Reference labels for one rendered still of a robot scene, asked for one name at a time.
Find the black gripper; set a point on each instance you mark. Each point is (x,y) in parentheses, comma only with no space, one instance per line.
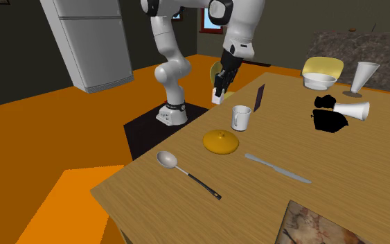
(230,66)

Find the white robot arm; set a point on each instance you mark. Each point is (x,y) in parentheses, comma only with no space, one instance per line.
(171,72)

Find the yellow chair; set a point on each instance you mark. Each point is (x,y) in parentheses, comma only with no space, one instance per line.
(323,65)
(215,72)

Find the small white box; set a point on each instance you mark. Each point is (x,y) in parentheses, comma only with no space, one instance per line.
(217,98)

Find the dark purple flat card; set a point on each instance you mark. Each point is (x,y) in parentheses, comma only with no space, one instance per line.
(259,98)

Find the red framed window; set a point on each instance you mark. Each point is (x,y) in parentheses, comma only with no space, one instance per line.
(212,24)

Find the white mug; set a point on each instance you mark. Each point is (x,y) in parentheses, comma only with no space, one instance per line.
(241,118)

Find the yellow round lid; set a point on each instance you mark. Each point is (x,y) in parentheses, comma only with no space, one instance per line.
(221,142)

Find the white bowl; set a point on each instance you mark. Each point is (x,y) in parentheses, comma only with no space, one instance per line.
(319,81)

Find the small black lump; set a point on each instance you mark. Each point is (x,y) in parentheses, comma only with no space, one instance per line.
(324,102)

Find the dark robot stand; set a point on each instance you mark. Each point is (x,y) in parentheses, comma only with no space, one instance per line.
(147,135)

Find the silver table knife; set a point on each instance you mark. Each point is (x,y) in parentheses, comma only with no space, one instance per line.
(275,168)

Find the large black lump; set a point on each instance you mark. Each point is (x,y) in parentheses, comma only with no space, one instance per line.
(328,121)

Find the white cone vase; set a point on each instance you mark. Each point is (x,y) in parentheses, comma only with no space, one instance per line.
(363,74)
(353,110)

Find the grey refrigerator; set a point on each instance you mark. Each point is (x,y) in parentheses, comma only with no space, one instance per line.
(93,47)

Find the wooden table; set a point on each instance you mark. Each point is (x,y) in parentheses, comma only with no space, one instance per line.
(333,162)

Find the beige patterned book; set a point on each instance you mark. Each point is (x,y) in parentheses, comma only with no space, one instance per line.
(313,226)

